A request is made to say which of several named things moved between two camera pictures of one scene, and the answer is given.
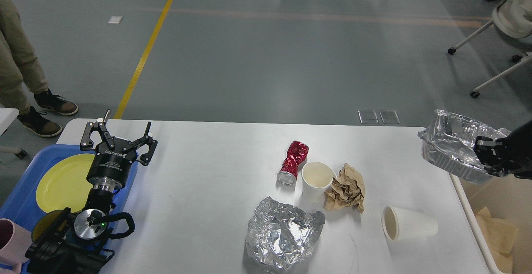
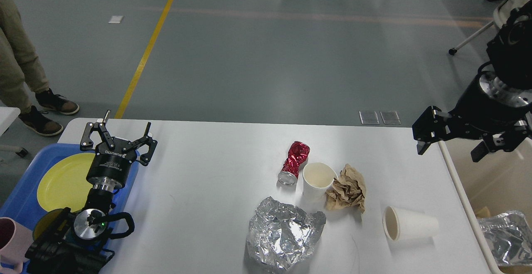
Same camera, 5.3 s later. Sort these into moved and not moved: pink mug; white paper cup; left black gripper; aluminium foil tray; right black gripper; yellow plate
Moved: right black gripper; aluminium foil tray
Not moved: left black gripper; white paper cup; pink mug; yellow plate
